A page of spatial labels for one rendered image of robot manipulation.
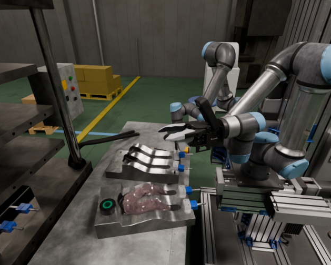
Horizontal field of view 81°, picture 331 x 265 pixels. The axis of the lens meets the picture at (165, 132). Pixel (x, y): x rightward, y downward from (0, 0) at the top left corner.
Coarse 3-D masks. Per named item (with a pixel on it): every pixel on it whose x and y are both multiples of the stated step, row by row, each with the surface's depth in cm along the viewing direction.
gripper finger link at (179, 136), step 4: (176, 132) 57; (180, 132) 56; (184, 132) 56; (188, 132) 56; (168, 136) 55; (172, 136) 55; (176, 136) 55; (180, 136) 55; (184, 136) 55; (168, 140) 55; (172, 140) 55; (176, 140) 56; (180, 140) 56; (184, 140) 57; (188, 140) 58; (192, 140) 59; (180, 144) 57; (184, 144) 58; (180, 148) 57; (184, 148) 58
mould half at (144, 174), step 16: (112, 160) 143; (128, 160) 130; (144, 160) 136; (160, 160) 138; (176, 160) 138; (112, 176) 134; (128, 176) 132; (144, 176) 130; (160, 176) 128; (176, 176) 126
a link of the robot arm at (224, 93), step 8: (208, 48) 120; (216, 48) 115; (208, 56) 121; (208, 64) 127; (224, 80) 133; (224, 88) 137; (224, 96) 142; (232, 96) 143; (216, 104) 153; (224, 104) 145
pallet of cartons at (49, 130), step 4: (28, 96) 331; (32, 96) 331; (24, 100) 320; (28, 100) 320; (32, 100) 319; (36, 104) 322; (40, 124) 340; (32, 128) 342; (36, 128) 341; (40, 128) 341; (44, 128) 341; (48, 128) 340; (52, 128) 350; (56, 128) 362; (32, 132) 346; (48, 132) 345; (52, 132) 350
